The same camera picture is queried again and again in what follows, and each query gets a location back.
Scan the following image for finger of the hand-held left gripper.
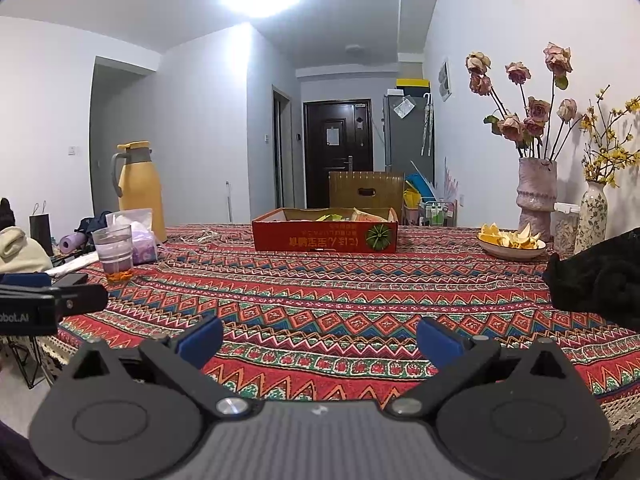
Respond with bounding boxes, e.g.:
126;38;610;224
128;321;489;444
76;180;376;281
0;272;53;292
50;284;109;317

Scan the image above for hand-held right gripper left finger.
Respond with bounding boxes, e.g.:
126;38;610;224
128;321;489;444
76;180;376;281
47;316;253;418

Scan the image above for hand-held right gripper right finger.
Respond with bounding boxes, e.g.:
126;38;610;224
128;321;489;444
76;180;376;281
390;316;598;418

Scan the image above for pile of snack packets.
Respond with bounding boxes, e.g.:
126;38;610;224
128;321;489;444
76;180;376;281
285;207;398;224

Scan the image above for orange cardboard box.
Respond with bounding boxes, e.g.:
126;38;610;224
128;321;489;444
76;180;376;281
251;207;399;253

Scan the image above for beige garment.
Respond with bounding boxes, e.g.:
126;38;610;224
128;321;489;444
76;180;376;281
0;226;54;276

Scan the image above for white papers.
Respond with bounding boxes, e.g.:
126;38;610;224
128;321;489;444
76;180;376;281
50;251;101;279

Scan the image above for black gift bag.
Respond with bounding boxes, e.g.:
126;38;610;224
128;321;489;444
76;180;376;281
29;201;54;257

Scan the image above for glass cup of tea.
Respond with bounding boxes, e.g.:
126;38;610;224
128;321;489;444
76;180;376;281
91;225;135;285

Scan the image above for purple rolled mat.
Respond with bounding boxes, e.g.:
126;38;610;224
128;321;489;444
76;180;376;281
60;232;90;254

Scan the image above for dark blue bag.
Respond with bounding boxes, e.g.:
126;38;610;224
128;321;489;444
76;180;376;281
77;210;117;248

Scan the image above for purple tissue pack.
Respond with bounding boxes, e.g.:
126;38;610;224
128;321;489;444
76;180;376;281
105;208;160;265

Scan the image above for shallow plate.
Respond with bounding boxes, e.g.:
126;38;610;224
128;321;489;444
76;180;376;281
476;235;547;261

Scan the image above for plate of yellow chips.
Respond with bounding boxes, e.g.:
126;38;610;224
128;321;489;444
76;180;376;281
477;222;546;251

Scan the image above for yellow thermos jug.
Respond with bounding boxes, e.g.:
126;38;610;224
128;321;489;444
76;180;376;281
111;141;167;243

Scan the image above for pink wrapped bouquet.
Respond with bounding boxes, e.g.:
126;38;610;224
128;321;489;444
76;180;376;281
444;157;463;203

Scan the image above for clear lidded jar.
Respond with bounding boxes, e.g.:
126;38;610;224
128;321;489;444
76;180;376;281
551;202;582;256

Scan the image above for brown cardboard box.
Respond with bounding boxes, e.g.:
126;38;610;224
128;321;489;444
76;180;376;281
328;171;405;211

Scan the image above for black fuzzy cloth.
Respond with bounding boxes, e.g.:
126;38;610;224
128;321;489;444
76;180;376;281
542;227;640;333

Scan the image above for pink ribbed vase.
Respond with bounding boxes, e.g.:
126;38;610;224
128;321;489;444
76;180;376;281
516;157;558;243

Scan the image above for grey refrigerator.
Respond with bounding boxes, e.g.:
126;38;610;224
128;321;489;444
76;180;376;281
382;89;435;173

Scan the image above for white floral vase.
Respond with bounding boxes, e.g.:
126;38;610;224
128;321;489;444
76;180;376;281
574;180;609;256

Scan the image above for grey interior door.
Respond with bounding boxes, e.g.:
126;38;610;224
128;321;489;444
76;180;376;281
272;85;293;209

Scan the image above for dark brown entrance door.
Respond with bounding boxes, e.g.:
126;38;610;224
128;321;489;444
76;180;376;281
302;99;373;209

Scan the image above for white folded umbrella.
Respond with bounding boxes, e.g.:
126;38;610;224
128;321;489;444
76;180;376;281
421;92;435;157

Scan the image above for dried pink roses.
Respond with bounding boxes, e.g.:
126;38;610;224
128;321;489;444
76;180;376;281
465;42;581;161

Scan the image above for yellow flower branches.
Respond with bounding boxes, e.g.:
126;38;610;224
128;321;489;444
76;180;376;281
580;85;640;188

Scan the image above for yellow and black box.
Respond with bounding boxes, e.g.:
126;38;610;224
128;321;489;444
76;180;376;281
396;78;431;96

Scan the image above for wire basket of bottles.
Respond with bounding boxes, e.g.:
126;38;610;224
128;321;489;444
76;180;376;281
422;200;457;227

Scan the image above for wall poster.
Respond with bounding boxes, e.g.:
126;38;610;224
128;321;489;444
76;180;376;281
437;57;453;98

